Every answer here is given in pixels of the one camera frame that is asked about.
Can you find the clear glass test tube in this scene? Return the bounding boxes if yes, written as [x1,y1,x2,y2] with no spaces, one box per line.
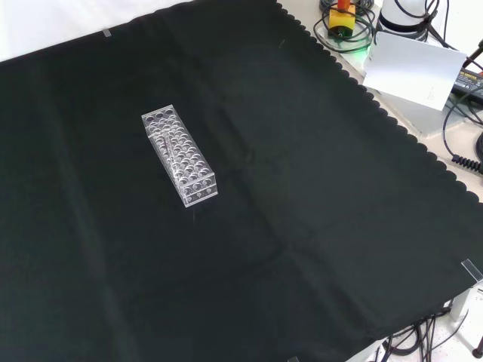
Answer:
[162,130,179,170]

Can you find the clear acrylic test tube rack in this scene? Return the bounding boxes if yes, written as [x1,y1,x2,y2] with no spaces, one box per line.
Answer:
[140,103,220,209]

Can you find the black bench cloth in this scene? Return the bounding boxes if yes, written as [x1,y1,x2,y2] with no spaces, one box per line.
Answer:
[0,0,483,362]

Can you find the yellow stop button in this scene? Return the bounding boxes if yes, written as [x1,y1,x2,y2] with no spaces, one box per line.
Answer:
[327,0,358,39]

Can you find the black power adapter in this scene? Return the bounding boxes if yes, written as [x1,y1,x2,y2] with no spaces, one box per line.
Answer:
[451,62,483,97]

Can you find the black tripod leg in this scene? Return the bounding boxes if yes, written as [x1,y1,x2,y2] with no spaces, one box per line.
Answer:
[463,37,483,69]

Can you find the green and black cable loop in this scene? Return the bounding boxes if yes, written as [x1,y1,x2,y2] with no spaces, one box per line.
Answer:
[312,0,379,53]

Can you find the black coiled cable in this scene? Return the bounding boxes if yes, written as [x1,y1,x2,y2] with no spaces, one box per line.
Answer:
[442,94,483,173]

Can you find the black cable bundle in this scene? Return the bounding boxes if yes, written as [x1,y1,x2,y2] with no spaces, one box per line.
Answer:
[380,301,483,362]

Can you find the white bench frame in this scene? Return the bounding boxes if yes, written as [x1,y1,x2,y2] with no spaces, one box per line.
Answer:
[450,281,483,356]

